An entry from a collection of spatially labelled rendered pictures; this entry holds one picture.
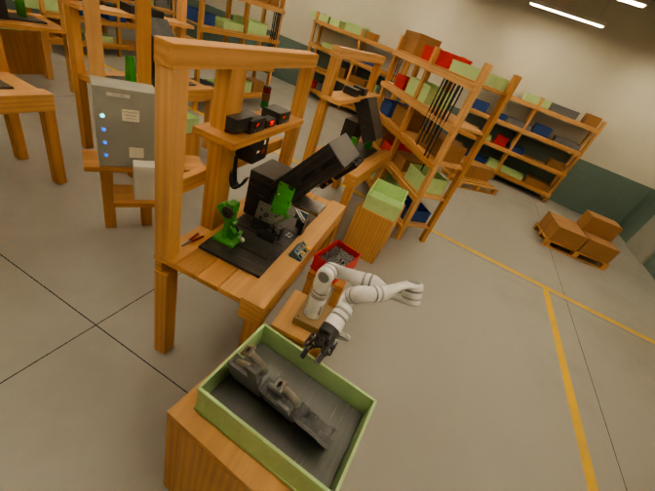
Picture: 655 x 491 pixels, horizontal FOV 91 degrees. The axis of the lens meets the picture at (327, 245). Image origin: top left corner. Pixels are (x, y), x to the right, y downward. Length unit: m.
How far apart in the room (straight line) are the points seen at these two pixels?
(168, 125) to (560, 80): 9.96
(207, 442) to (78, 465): 1.01
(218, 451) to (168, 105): 1.37
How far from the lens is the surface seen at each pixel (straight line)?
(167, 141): 1.62
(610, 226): 8.06
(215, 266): 1.96
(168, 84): 1.55
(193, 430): 1.52
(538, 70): 10.66
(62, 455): 2.43
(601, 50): 10.84
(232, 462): 1.49
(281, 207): 2.14
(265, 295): 1.81
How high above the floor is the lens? 2.19
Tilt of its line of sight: 34 degrees down
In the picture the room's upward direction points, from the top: 21 degrees clockwise
